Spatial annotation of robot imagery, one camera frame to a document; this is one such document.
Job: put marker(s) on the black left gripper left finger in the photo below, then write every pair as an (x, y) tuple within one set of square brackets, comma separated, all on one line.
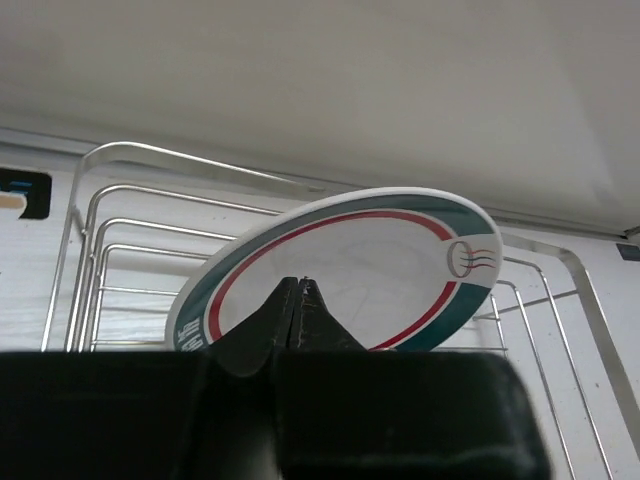
[(246, 349)]

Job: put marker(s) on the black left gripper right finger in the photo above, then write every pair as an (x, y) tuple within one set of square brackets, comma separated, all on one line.
[(314, 328)]

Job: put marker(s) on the green red rimmed white plate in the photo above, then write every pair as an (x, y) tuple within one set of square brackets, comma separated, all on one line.
[(398, 267)]

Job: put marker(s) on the metal wire dish rack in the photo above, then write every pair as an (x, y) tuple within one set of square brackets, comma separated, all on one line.
[(161, 249)]

